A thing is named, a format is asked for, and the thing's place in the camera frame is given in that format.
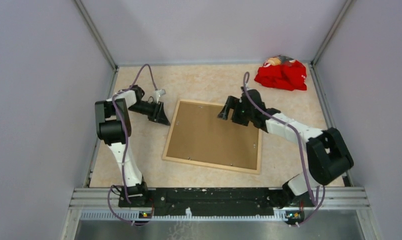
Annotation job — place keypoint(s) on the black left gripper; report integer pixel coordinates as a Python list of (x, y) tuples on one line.
[(158, 114)]

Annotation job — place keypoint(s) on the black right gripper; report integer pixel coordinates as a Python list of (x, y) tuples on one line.
[(234, 103)]

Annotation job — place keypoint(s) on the light wooden picture frame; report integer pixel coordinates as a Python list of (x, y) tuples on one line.
[(169, 145)]

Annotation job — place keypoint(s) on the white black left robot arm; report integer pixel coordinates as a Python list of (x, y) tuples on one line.
[(114, 128)]

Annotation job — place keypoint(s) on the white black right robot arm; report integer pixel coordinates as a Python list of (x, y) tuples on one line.
[(323, 152)]

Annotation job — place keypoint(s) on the red crumpled cloth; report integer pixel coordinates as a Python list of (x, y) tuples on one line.
[(282, 72)]

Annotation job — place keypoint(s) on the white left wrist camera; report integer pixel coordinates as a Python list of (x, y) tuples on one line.
[(158, 94)]

